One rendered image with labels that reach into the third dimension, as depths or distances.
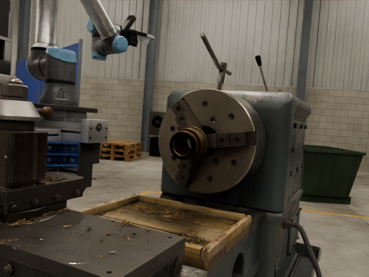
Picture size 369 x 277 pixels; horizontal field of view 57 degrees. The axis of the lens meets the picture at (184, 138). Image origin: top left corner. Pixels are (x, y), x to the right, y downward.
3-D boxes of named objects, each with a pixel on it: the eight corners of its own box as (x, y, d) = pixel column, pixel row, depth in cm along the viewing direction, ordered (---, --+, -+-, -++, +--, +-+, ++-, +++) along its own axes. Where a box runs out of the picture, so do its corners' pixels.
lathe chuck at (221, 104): (164, 176, 118) (180, 85, 115) (252, 201, 104) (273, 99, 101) (150, 179, 110) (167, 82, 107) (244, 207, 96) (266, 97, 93)
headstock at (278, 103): (211, 173, 181) (217, 100, 179) (306, 187, 160) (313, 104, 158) (152, 191, 128) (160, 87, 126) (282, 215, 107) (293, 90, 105)
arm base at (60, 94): (30, 103, 134) (31, 77, 134) (56, 105, 148) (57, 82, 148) (61, 105, 129) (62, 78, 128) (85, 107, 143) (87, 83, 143)
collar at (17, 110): (18, 118, 58) (18, 101, 58) (51, 122, 55) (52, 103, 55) (-28, 117, 51) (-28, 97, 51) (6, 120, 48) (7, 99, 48)
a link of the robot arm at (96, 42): (100, 56, 158) (101, 32, 158) (87, 58, 166) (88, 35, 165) (114, 60, 164) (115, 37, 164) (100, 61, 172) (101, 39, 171)
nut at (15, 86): (16, 100, 56) (17, 79, 55) (33, 101, 54) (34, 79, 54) (-7, 98, 52) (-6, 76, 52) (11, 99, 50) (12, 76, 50)
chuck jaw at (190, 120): (196, 137, 106) (177, 105, 109) (208, 128, 104) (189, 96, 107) (179, 137, 96) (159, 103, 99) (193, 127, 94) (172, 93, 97)
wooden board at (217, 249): (136, 206, 105) (137, 193, 105) (251, 230, 89) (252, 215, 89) (61, 231, 78) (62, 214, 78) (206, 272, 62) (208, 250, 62)
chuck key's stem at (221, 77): (214, 99, 106) (221, 62, 104) (221, 100, 105) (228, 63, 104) (212, 99, 104) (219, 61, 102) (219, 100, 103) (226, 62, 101)
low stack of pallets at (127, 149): (113, 154, 992) (114, 139, 990) (141, 157, 979) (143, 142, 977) (95, 159, 869) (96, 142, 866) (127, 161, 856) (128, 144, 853)
